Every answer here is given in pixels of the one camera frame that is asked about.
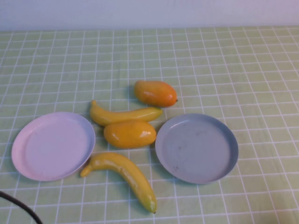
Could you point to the large yellow plastic banana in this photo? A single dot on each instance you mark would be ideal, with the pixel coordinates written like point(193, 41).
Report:
point(133, 175)

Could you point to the pink round plate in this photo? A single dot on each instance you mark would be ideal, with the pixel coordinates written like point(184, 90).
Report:
point(53, 149)

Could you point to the orange-blushed plastic mango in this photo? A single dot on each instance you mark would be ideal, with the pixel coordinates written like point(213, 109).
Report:
point(155, 93)

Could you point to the blue round plate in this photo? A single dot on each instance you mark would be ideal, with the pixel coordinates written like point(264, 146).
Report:
point(196, 151)

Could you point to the green checked tablecloth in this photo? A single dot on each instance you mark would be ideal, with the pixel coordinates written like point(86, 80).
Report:
point(210, 70)

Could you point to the yellow plastic mango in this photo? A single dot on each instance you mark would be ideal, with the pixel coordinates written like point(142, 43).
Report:
point(129, 135)

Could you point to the small yellow plastic banana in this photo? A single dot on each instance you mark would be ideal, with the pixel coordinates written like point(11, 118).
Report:
point(116, 116)

